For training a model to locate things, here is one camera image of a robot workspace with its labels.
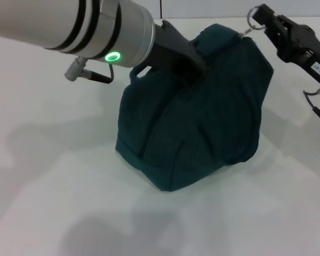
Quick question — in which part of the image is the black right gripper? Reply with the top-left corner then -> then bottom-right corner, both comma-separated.
252,4 -> 320,84

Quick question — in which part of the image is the dark teal insulated lunch bag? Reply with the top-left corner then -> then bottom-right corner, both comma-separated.
114,23 -> 274,193

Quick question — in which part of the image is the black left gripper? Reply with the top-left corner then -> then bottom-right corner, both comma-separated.
143,20 -> 210,87

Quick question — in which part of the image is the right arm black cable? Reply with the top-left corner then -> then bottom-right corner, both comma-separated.
302,79 -> 320,134

